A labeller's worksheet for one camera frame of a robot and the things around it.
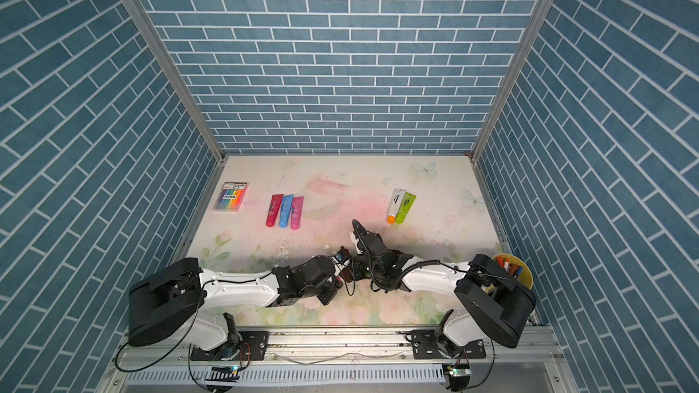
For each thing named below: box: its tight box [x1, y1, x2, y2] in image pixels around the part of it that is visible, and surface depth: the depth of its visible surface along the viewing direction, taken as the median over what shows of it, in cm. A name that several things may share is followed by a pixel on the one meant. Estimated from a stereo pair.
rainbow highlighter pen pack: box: [212, 181, 250, 213], surface depth 107 cm
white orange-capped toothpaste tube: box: [386, 188, 407, 225], surface depth 105 cm
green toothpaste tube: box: [395, 191, 417, 225], surface depth 104 cm
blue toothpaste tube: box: [278, 193, 294, 229], surface depth 103 cm
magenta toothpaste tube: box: [290, 196, 304, 231], surface depth 103 cm
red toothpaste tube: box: [265, 193, 284, 228], surface depth 104 cm
